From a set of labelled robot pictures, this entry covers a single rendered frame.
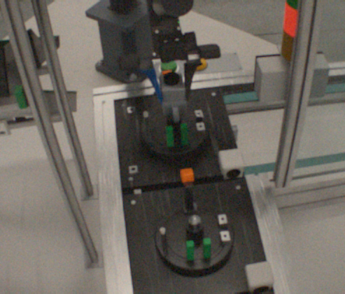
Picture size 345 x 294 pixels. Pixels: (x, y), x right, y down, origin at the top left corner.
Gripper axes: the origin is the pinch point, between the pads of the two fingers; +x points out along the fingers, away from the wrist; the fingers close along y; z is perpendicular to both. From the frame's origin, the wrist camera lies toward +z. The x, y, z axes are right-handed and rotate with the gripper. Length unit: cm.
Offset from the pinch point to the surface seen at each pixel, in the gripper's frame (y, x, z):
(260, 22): 72, -11, -196
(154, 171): -5.4, 16.6, -2.7
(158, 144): -3.8, 12.1, -5.5
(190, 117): 3.7, 8.4, -9.9
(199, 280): -0.8, 31.8, 17.0
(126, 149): -10.3, 12.6, -7.8
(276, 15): 84, -15, -201
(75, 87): -22.4, 1.2, -40.8
